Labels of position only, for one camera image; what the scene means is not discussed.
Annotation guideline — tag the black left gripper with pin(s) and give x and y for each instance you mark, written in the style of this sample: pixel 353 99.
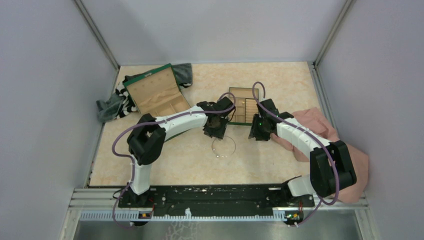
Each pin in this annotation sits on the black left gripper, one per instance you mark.
pixel 220 133

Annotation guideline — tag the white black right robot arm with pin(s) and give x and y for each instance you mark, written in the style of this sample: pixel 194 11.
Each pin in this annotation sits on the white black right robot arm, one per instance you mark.
pixel 330 164

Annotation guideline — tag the grey-green zebra plush towel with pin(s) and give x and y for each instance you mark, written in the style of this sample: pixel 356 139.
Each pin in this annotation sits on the grey-green zebra plush towel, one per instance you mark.
pixel 120 104

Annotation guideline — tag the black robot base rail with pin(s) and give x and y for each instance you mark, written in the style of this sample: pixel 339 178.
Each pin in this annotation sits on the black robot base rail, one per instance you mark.
pixel 222 200

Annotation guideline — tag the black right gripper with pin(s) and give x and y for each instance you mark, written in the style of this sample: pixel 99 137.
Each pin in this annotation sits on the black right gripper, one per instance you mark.
pixel 254 133

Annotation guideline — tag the aluminium frame post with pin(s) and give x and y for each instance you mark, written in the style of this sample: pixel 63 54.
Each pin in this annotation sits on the aluminium frame post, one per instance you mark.
pixel 96 33
pixel 347 5

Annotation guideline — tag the green compartment jewelry tray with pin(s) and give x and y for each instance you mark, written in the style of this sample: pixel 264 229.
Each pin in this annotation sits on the green compartment jewelry tray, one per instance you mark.
pixel 246 106

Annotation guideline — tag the pink cloth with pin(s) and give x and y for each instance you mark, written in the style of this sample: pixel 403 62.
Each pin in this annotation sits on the pink cloth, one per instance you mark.
pixel 314 119

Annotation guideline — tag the left aluminium frame post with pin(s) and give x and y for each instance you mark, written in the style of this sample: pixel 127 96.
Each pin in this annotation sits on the left aluminium frame post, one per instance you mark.
pixel 96 33

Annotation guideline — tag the green jewelry box with lid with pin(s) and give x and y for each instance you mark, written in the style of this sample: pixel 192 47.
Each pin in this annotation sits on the green jewelry box with lid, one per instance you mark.
pixel 156 92

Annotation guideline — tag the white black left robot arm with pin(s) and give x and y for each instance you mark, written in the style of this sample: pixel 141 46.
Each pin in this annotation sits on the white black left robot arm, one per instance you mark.
pixel 145 143

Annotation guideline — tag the right aluminium frame post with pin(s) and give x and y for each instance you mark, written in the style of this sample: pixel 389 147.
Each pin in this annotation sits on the right aluminium frame post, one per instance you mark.
pixel 347 5

